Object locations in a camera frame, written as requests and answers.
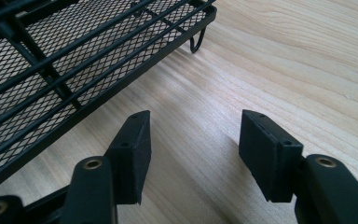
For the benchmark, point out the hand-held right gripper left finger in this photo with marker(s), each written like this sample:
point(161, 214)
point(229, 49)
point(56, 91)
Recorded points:
point(132, 155)

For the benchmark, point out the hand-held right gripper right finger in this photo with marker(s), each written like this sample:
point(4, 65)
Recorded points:
point(270, 155)

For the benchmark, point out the black metal mesh rack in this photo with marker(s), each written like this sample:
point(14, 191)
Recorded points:
point(74, 62)

